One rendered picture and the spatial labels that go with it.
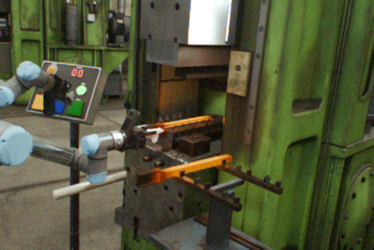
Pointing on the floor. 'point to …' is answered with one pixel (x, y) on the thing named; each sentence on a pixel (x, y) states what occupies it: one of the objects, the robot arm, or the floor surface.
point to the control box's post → (73, 185)
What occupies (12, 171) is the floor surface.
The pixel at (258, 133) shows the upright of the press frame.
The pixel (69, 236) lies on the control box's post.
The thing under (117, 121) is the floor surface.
